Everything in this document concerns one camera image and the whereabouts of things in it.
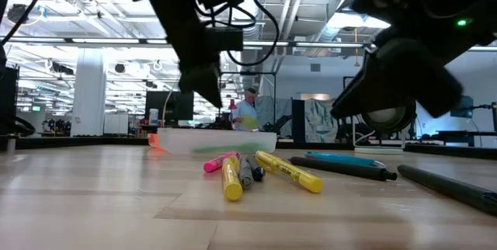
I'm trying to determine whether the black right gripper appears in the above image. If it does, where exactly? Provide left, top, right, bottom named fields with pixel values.
left=330, top=0, right=497, bottom=120

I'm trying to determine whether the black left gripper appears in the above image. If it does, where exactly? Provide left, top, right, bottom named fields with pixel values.
left=149, top=0, right=224, bottom=107

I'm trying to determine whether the clear supply box orange lid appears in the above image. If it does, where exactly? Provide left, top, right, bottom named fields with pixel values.
left=146, top=127, right=278, bottom=155

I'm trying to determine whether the pink highlighter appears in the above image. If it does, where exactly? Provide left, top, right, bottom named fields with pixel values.
left=203, top=151, right=241, bottom=174

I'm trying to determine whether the blue pen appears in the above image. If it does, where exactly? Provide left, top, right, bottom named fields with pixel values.
left=304, top=151, right=388, bottom=168

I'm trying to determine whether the long black pen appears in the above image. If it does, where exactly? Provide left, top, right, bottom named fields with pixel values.
left=288, top=156, right=398, bottom=182

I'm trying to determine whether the short black pen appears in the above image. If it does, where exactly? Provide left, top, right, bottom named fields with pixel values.
left=247, top=155, right=266, bottom=182

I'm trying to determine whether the yellow highlighter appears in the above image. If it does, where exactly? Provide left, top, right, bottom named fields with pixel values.
left=221, top=155, right=244, bottom=203
left=255, top=150, right=325, bottom=195

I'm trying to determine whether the dark grey pen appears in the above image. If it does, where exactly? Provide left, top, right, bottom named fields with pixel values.
left=397, top=164, right=497, bottom=217

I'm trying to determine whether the dark monitor on arm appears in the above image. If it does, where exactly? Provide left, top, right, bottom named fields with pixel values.
left=460, top=94, right=474, bottom=119

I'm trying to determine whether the black monitor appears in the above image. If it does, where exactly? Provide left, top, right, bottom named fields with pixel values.
left=144, top=90, right=195, bottom=127

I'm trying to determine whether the teal and white tarp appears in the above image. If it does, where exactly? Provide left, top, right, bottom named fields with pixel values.
left=304, top=98, right=346, bottom=143

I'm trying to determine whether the white cabinet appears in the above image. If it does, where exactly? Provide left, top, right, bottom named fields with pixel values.
left=103, top=113, right=130, bottom=136

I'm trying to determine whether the black upright panel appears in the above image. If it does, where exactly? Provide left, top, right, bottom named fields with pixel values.
left=291, top=99, right=306, bottom=144

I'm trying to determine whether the long ceiling light strip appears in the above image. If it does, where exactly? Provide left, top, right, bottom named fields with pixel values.
left=0, top=36, right=374, bottom=50

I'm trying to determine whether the white pillar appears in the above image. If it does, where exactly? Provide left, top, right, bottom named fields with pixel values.
left=71, top=47, right=108, bottom=137

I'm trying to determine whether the black cabinet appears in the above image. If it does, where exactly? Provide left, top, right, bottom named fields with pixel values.
left=0, top=66, right=19, bottom=137

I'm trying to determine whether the yellow hanging cord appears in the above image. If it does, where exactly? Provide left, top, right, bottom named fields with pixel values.
left=353, top=27, right=360, bottom=68

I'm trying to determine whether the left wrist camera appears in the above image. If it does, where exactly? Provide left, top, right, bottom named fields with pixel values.
left=204, top=26, right=245, bottom=53

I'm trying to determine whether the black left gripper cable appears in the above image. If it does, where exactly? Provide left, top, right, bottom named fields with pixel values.
left=192, top=0, right=281, bottom=68

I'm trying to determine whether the black ceiling camera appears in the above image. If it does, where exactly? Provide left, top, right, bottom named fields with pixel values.
left=6, top=3, right=30, bottom=24

